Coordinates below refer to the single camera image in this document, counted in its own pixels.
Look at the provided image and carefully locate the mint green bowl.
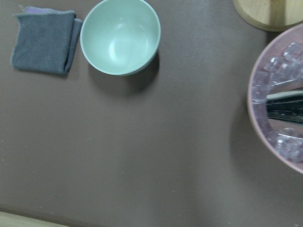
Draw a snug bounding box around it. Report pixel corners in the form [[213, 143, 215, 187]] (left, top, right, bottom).
[[80, 0, 161, 76]]

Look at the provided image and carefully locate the pink bowl with ice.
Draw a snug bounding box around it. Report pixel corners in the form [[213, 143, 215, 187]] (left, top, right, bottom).
[[246, 24, 303, 174]]

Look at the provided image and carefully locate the grey folded cloth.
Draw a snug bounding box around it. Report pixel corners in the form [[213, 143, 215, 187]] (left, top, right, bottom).
[[10, 6, 83, 74]]

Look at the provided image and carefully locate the wooden mug tree stand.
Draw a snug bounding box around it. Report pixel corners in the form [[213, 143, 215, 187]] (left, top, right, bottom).
[[233, 0, 303, 32]]

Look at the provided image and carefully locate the wooden cutting board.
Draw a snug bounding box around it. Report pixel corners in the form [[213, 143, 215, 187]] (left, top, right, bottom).
[[0, 211, 66, 227]]

